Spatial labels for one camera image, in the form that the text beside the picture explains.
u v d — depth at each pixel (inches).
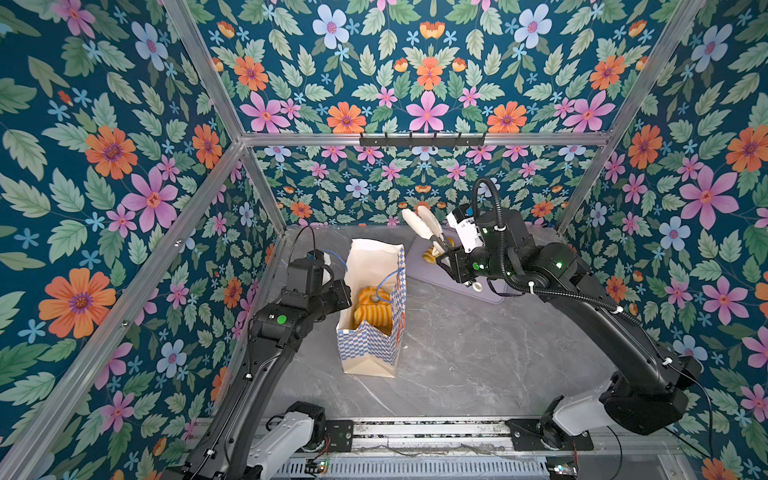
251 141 36.4
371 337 28.6
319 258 25.8
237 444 15.5
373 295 36.9
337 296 25.1
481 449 28.4
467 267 21.9
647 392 15.6
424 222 25.3
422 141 36.3
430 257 25.7
